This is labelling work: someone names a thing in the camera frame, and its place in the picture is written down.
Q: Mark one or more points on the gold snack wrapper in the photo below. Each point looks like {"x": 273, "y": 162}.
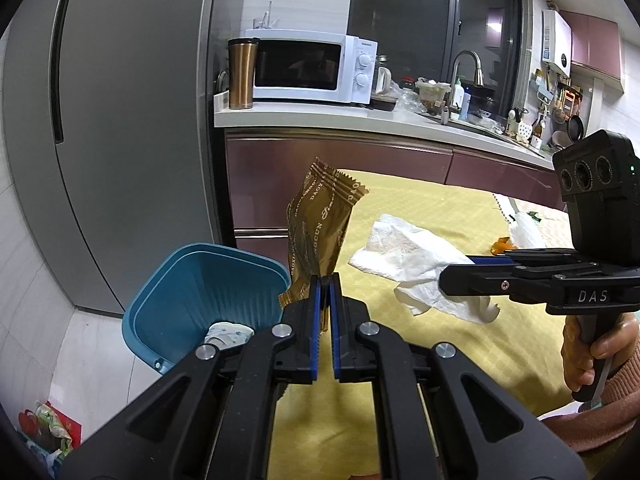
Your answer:
{"x": 320, "y": 230}

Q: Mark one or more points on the white printed wrapper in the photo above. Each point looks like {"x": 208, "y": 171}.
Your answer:
{"x": 227, "y": 335}

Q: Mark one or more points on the person's right hand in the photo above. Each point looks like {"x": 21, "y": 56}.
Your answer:
{"x": 572, "y": 365}

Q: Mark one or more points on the steel kitchen faucet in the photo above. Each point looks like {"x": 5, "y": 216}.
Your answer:
{"x": 457, "y": 60}

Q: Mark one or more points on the grey refrigerator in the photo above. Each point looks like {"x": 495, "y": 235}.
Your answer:
{"x": 140, "y": 135}

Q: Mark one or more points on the copper travel mug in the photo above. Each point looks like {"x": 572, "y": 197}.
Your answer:
{"x": 242, "y": 75}

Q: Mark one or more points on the white soap bottle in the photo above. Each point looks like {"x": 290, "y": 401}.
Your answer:
{"x": 458, "y": 97}

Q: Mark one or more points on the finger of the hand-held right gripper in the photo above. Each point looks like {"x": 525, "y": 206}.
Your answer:
{"x": 490, "y": 260}
{"x": 480, "y": 280}

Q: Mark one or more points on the black frying pan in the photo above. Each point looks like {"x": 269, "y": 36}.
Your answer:
{"x": 575, "y": 129}

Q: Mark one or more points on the blue bottle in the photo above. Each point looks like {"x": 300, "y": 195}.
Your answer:
{"x": 468, "y": 105}

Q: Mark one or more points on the clear food container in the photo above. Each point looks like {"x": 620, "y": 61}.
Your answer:
{"x": 432, "y": 95}

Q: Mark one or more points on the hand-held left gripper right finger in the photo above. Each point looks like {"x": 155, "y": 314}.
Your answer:
{"x": 336, "y": 340}

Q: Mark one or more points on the white kitchen countertop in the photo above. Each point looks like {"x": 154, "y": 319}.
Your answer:
{"x": 325, "y": 117}

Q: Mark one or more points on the pink wall cabinet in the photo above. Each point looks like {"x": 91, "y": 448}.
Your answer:
{"x": 595, "y": 45}

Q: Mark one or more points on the orange carrot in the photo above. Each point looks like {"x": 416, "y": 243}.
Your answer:
{"x": 500, "y": 246}

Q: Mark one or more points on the blue plastic waste bin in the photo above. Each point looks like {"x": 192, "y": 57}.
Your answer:
{"x": 200, "y": 285}

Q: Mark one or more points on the white water heater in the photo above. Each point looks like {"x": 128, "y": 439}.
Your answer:
{"x": 556, "y": 45}

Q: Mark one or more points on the person's right forearm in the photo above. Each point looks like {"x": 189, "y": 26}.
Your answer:
{"x": 600, "y": 425}

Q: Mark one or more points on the clear plastic bags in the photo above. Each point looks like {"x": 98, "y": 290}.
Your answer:
{"x": 407, "y": 97}

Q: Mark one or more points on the brown cabinet with white top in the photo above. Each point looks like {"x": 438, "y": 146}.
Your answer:
{"x": 350, "y": 160}

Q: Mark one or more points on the dark kitchen window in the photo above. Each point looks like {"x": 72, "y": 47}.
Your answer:
{"x": 400, "y": 25}

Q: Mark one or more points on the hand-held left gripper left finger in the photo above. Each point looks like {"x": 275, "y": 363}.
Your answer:
{"x": 316, "y": 340}

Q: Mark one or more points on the white tissue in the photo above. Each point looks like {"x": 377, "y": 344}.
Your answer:
{"x": 400, "y": 250}

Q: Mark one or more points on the white microwave oven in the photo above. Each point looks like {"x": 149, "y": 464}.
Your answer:
{"x": 362, "y": 90}

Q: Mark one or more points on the red gift bag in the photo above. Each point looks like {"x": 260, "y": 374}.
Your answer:
{"x": 50, "y": 430}

